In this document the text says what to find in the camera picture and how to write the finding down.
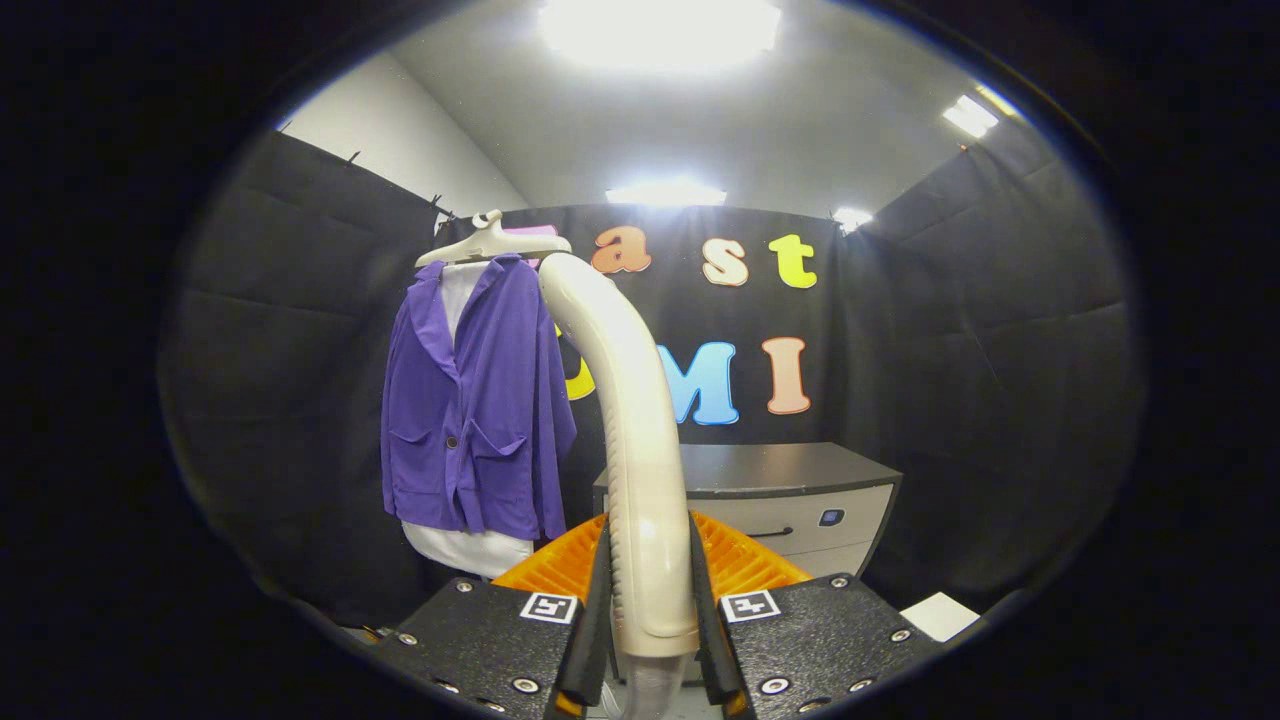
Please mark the long ceiling light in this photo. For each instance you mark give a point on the long ceiling light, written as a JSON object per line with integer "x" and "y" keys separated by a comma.
{"x": 665, "y": 192}

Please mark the white clothes hanger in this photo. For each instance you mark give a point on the white clothes hanger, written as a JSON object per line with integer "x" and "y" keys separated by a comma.
{"x": 490, "y": 243}

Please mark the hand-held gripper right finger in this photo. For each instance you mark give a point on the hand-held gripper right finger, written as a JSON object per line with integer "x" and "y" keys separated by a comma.
{"x": 820, "y": 630}

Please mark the black quilted side curtain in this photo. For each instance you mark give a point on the black quilted side curtain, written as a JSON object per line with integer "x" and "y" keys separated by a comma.
{"x": 290, "y": 380}
{"x": 1000, "y": 380}

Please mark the grey drawer cabinet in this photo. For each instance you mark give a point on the grey drawer cabinet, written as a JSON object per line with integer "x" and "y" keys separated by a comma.
{"x": 780, "y": 470}

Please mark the large ceiling light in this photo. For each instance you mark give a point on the large ceiling light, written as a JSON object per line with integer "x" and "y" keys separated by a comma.
{"x": 660, "y": 30}

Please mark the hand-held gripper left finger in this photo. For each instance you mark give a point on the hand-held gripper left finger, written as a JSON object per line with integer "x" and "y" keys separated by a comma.
{"x": 490, "y": 630}

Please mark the small ceiling light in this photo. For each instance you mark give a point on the small ceiling light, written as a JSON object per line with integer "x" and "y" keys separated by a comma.
{"x": 852, "y": 218}

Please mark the purple jacket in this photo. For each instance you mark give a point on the purple jacket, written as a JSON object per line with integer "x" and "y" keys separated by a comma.
{"x": 490, "y": 400}

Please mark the rectangular ceiling light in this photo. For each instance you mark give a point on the rectangular ceiling light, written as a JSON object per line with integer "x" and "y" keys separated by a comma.
{"x": 970, "y": 116}

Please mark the white garment steamer head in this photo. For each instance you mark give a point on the white garment steamer head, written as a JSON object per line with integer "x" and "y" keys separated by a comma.
{"x": 640, "y": 450}

